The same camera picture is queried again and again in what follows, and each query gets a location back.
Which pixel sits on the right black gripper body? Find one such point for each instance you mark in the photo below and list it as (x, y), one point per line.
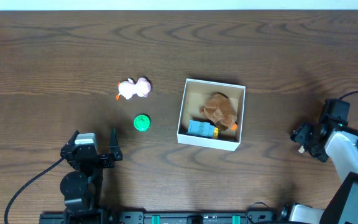
(303, 134)

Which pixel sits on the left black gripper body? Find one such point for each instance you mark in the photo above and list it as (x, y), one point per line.
(96, 158)

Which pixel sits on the yellow grey toy truck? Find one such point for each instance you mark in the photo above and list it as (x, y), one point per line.
(202, 129)

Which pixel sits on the brown plush toy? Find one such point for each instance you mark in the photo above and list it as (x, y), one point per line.
(218, 109)

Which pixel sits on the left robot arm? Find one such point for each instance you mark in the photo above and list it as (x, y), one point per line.
(82, 187)

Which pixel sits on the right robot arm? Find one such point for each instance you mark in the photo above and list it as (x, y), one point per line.
(336, 141)

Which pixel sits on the green round plastic toy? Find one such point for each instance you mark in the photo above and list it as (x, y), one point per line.
(142, 123)

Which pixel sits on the pink white duck toy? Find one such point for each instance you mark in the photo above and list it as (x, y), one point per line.
(129, 88)

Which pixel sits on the white cardboard box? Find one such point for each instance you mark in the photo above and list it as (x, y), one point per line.
(196, 93)

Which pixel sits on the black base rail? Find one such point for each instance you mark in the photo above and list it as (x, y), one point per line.
(137, 217)

